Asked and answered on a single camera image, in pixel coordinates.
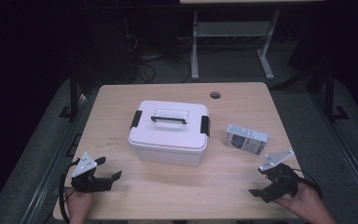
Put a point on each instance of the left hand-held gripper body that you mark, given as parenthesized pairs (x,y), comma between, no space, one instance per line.
(88,183)

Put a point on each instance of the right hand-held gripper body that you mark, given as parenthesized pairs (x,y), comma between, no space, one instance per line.
(282,182)

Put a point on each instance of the white and blue carton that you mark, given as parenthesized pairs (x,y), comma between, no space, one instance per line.
(245,140)

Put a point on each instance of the white plastic storage box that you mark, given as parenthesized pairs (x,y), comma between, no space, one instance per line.
(167,157)

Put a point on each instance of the person's left hand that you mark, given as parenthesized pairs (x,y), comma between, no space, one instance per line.
(78,205)

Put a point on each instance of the person's right hand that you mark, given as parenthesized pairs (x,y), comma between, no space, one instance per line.
(310,205)

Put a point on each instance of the white metal stand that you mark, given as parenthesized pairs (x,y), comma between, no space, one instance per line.
(230,28)

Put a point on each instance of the black frame post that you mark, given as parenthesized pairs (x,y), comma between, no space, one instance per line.
(74,96)

